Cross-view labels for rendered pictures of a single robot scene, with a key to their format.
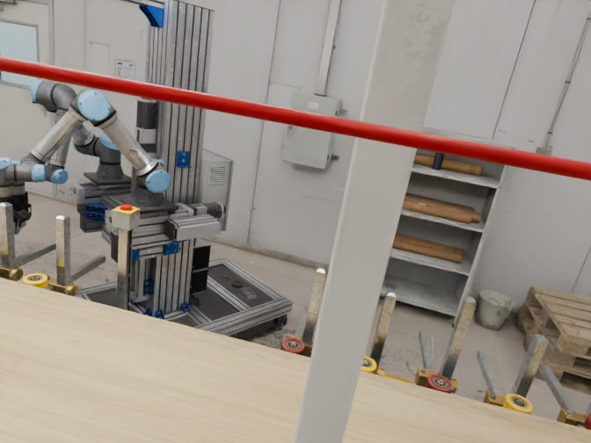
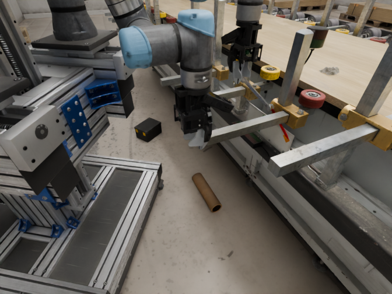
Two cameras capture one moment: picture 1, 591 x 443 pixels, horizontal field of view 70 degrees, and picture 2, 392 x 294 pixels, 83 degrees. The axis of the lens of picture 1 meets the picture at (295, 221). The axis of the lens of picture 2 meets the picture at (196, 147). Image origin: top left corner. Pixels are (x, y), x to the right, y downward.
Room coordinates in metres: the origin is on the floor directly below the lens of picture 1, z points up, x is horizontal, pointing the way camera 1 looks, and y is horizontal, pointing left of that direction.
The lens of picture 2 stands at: (2.19, 1.79, 1.26)
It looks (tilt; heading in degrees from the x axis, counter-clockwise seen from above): 40 degrees down; 237
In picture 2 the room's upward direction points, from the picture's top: straight up
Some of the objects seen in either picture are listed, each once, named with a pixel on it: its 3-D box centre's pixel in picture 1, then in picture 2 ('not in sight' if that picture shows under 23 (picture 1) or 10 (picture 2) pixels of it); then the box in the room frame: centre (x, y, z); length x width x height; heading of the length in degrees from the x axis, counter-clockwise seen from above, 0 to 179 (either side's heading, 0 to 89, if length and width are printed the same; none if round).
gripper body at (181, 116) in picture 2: (18, 204); (193, 107); (1.92, 1.36, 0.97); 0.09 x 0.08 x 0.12; 172
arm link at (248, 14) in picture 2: (1, 190); (249, 13); (1.63, 1.22, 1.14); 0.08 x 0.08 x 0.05
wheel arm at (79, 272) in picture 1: (71, 277); (202, 75); (1.58, 0.90, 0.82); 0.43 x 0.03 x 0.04; 172
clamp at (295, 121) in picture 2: not in sight; (287, 112); (1.54, 1.39, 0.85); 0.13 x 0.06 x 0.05; 82
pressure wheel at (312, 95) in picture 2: not in sight; (308, 107); (1.47, 1.42, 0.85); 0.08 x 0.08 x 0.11
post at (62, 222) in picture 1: (63, 272); (216, 54); (1.48, 0.87, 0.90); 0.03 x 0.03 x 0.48; 82
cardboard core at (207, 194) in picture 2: not in sight; (206, 191); (1.60, 1.01, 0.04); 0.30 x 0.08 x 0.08; 82
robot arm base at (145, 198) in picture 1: (149, 192); (72, 21); (2.07, 0.77, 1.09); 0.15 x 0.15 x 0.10
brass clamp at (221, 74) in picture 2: (59, 287); (217, 70); (1.48, 0.90, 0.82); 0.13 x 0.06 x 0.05; 82
